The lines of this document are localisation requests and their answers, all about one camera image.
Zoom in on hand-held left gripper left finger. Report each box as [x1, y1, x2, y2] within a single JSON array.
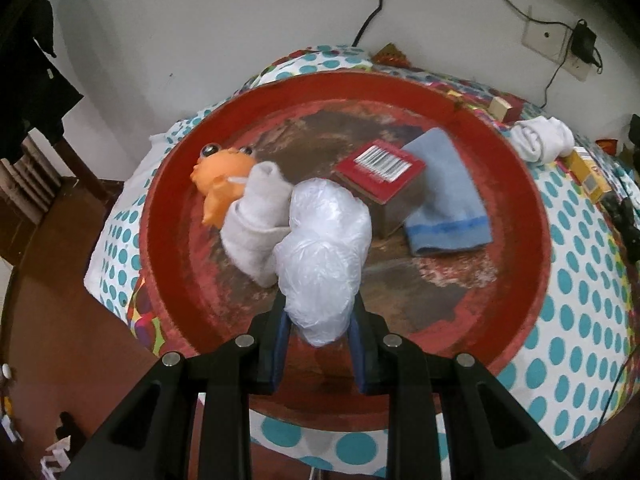
[[60, 290, 293, 480]]

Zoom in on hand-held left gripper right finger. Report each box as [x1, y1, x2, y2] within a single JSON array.
[[350, 295, 583, 480]]

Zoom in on white plastic bag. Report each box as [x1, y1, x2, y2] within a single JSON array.
[[274, 232, 363, 347], [289, 177, 373, 248]]

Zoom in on round red tray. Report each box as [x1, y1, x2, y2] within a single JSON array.
[[139, 71, 552, 431]]

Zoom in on white sock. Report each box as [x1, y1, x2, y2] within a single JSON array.
[[221, 162, 296, 287], [509, 116, 575, 163]]

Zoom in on blue towel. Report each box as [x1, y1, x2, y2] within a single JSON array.
[[400, 127, 491, 257]]

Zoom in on red-topped brown box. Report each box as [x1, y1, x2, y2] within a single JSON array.
[[334, 141, 427, 240]]

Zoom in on orange cartoon toy figure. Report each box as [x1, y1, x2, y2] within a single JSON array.
[[192, 142, 258, 231]]

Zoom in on yellow box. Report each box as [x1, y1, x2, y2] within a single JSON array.
[[566, 146, 612, 204]]

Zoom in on black cloth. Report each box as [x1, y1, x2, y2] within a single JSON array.
[[604, 195, 640, 262]]

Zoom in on polka-dot tablecloth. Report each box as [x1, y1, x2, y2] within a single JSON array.
[[85, 45, 640, 473]]

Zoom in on orange snack wrapper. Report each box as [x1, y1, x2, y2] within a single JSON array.
[[374, 42, 412, 67]]

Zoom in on wooden chair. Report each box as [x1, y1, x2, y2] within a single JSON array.
[[0, 132, 123, 268]]

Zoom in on dark hanging clothes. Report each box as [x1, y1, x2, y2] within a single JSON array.
[[0, 0, 85, 161]]

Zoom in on black charger adapter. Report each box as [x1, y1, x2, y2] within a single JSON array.
[[570, 19, 604, 70]]

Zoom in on black charger cable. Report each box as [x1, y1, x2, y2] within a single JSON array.
[[540, 55, 576, 108]]

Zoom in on white wall socket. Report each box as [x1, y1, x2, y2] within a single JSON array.
[[521, 6, 596, 82]]

